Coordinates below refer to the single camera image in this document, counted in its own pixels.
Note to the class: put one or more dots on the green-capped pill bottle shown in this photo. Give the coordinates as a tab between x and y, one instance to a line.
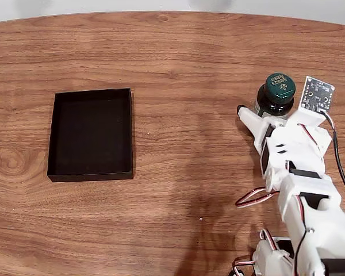
280	84

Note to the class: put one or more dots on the black shallow box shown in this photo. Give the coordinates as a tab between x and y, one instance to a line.
89	138

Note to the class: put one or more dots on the camera board on white mount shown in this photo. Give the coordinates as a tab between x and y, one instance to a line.
316	95

